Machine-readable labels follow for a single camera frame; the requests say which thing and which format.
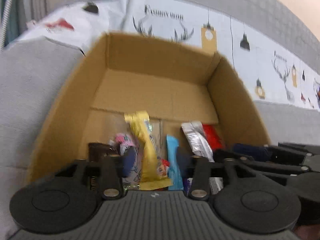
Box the brown cardboard box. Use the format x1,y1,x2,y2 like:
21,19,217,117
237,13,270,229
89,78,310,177
27,33,270,182

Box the red stick snack packet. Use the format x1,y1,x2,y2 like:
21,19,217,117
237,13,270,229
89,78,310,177
202,124,225,151

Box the braided steamer hose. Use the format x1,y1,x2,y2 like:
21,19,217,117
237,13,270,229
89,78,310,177
0,0,18,51

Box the clear candy bag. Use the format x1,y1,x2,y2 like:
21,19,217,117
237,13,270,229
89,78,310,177
109,133,142,187

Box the grey curtain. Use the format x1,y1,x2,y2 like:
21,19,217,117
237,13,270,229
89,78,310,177
1,0,49,49

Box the red gold candy bar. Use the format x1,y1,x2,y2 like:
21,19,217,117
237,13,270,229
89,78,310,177
157,158,170,177

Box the yellow snack bar wrapper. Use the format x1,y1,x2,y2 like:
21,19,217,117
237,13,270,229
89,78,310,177
124,111,172,191

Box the purple chocolate bar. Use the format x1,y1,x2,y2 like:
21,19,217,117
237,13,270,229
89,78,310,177
183,178,193,194

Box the silver foil snack packet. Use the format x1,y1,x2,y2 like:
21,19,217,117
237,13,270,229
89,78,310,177
181,121,223,194

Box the light blue stick packet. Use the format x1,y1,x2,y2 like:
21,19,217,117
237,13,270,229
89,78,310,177
166,135,183,191

